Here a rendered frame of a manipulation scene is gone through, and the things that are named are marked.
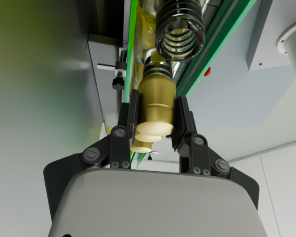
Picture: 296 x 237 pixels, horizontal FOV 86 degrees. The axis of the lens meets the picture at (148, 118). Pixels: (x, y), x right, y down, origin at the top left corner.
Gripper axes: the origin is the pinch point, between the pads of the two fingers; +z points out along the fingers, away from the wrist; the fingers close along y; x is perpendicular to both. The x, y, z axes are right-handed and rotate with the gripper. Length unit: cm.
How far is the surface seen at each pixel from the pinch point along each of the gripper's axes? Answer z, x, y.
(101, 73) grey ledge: 35.1, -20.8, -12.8
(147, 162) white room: 254, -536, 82
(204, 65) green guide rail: 22.9, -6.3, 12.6
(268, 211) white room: 77, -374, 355
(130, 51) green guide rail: 22.1, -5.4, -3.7
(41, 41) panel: 7.4, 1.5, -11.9
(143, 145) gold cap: 3.2, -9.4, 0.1
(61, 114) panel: 6.5, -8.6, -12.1
